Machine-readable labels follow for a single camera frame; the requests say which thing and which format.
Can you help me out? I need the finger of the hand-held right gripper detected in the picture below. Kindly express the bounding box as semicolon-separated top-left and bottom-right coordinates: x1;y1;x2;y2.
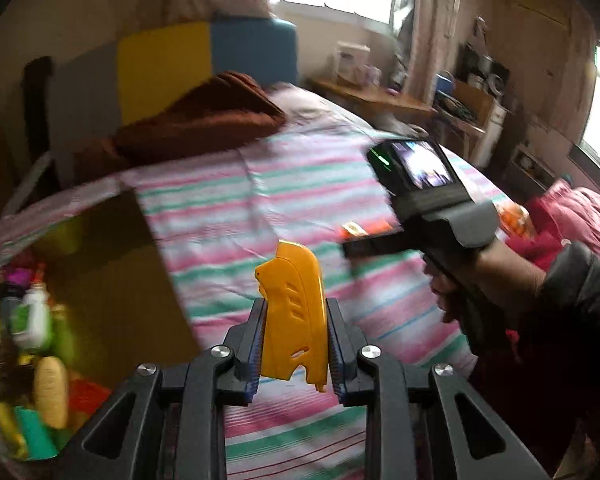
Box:
341;231;426;262

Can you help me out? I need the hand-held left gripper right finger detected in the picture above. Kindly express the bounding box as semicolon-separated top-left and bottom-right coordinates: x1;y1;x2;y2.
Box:
325;297;551;480

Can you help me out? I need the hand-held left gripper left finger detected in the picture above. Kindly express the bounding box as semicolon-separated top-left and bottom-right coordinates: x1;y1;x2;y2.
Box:
55;297;271;480

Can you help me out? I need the yellow plastic piece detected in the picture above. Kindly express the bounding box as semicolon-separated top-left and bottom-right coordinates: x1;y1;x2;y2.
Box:
255;240;328;393

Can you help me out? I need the gold metal tray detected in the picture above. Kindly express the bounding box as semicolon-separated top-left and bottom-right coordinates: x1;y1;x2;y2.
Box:
0;187;203;461

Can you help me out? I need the red orange small item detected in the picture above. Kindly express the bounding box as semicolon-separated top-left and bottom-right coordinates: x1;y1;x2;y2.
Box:
67;379;112;418

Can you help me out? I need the cream oblong object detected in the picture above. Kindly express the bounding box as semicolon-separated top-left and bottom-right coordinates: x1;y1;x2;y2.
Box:
32;356;71;431

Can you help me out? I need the white green bottle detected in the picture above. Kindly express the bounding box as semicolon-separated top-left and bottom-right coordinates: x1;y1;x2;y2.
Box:
12;282;53;351

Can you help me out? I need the green plastic toy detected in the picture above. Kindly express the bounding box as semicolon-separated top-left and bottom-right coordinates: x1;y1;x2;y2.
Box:
15;407;61;461

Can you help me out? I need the purple plastic toy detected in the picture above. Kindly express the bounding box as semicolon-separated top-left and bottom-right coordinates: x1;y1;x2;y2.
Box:
5;266;33;287

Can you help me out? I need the grey capped bottle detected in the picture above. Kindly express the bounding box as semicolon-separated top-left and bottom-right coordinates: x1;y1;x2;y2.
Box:
0;282;26;322

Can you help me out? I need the person's right forearm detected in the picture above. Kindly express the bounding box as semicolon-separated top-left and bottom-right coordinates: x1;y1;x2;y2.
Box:
510;240;600;361

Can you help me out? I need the person's right hand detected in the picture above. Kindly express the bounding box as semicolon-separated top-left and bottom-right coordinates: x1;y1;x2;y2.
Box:
423;241;547;324

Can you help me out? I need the orange bag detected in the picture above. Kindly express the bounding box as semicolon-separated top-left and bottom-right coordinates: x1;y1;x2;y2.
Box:
500;205;533;236

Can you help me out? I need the white cabinet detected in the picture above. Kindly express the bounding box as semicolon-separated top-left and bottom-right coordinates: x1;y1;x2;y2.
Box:
472;105;512;171

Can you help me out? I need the striped bed blanket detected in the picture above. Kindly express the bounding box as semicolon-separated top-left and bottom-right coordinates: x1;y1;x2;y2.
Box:
0;82;521;480

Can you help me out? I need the cardboard box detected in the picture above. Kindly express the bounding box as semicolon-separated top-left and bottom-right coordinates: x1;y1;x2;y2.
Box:
452;80;496;126

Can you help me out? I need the pink quilted cloth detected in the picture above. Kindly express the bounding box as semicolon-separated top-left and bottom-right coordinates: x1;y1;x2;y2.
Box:
505;180;600;271

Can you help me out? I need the wooden side shelf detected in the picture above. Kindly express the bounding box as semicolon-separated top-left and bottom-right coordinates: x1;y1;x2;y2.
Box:
307;77;436;116

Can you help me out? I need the white carton box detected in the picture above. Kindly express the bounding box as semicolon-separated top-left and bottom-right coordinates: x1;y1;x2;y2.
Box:
336;44;371;81

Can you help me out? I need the sheer side curtain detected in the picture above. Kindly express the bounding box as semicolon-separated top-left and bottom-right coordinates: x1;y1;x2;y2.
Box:
395;0;461;76

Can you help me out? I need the brown blanket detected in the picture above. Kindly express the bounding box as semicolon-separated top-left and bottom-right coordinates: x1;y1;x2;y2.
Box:
75;72;288;168

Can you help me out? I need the grey yellow blue headboard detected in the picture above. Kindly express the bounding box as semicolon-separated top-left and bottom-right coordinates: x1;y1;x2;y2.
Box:
45;17;299;176

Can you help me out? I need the black rolled mat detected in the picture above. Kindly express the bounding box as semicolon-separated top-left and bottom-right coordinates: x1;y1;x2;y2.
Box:
22;56;56;191

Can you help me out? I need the white bed rail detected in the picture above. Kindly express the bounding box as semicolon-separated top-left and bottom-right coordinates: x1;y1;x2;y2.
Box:
0;152;56;216

